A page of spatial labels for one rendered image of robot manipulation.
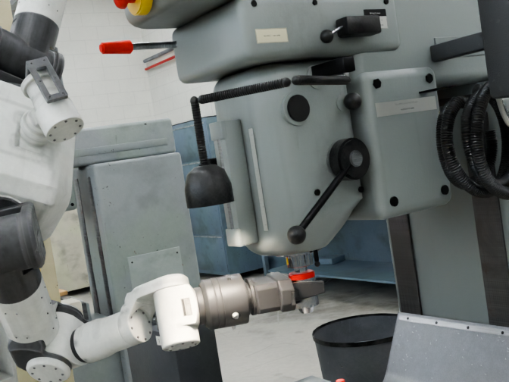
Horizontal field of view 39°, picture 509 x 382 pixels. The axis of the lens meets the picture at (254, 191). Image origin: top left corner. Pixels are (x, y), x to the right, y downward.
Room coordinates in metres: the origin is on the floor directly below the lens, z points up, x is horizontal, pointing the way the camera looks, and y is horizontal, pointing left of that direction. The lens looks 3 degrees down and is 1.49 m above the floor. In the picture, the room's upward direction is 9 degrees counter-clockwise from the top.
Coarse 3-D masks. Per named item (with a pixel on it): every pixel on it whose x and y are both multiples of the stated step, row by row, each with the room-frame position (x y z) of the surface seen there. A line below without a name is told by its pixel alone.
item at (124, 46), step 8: (128, 40) 1.22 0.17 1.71; (104, 48) 1.19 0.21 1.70; (112, 48) 1.20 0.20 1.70; (120, 48) 1.20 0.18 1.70; (128, 48) 1.21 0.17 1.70; (136, 48) 1.23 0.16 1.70; (144, 48) 1.23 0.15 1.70; (152, 48) 1.24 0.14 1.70; (160, 48) 1.25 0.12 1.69; (168, 48) 1.26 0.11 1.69
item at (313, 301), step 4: (292, 280) 1.24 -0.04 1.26; (296, 280) 1.24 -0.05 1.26; (300, 280) 1.23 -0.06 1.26; (304, 280) 1.23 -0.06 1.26; (308, 280) 1.23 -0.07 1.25; (312, 280) 1.24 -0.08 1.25; (312, 296) 1.24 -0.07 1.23; (316, 296) 1.24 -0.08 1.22; (300, 300) 1.23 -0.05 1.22; (304, 300) 1.23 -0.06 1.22; (308, 300) 1.23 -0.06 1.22; (312, 300) 1.24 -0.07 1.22; (316, 300) 1.24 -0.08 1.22; (296, 304) 1.24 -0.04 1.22; (300, 304) 1.24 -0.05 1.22; (304, 304) 1.23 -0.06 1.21; (308, 304) 1.23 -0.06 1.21; (312, 304) 1.24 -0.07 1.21; (316, 304) 1.24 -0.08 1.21
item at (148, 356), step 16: (208, 336) 1.66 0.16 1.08; (128, 352) 1.76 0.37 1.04; (144, 352) 1.70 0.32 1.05; (160, 352) 1.65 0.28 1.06; (176, 352) 1.60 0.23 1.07; (192, 352) 1.63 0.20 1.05; (208, 352) 1.66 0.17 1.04; (144, 368) 1.71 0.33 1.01; (160, 368) 1.66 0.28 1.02; (176, 368) 1.60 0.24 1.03; (192, 368) 1.63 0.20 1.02; (208, 368) 1.65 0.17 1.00
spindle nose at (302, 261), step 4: (292, 256) 1.24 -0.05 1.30; (296, 256) 1.23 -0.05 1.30; (300, 256) 1.23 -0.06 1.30; (304, 256) 1.23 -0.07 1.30; (308, 256) 1.24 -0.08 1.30; (312, 256) 1.25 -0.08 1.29; (288, 260) 1.24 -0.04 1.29; (292, 260) 1.24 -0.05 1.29; (296, 260) 1.23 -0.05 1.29; (300, 260) 1.23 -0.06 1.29; (304, 260) 1.23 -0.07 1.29; (308, 260) 1.24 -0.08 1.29; (312, 260) 1.25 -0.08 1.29; (292, 264) 1.24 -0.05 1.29; (296, 264) 1.23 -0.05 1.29; (300, 264) 1.23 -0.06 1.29; (304, 264) 1.23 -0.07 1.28; (308, 264) 1.24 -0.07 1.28; (312, 264) 1.25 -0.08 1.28
